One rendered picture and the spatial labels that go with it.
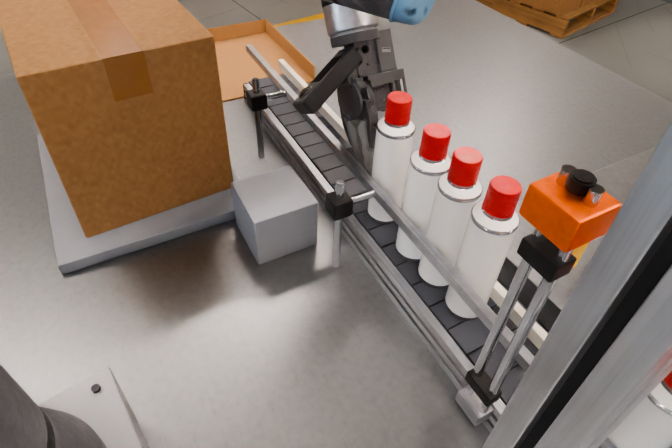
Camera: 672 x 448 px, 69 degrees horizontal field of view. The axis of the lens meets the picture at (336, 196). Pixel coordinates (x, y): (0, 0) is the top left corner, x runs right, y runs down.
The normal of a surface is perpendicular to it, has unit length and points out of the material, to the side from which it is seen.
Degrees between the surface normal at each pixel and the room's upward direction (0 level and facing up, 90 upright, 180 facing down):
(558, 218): 90
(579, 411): 90
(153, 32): 0
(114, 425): 2
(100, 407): 2
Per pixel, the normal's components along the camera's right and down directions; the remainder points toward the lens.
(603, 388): -0.88, 0.29
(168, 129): 0.54, 0.58
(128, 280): 0.04, -0.75
